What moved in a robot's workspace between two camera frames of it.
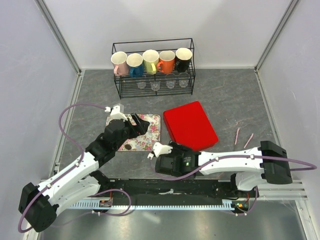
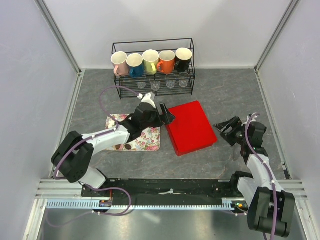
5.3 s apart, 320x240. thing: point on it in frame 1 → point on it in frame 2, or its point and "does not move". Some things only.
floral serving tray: (149, 141) does not move
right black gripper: (182, 150) → (234, 123)
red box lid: (190, 126) does not move
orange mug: (166, 65) does not move
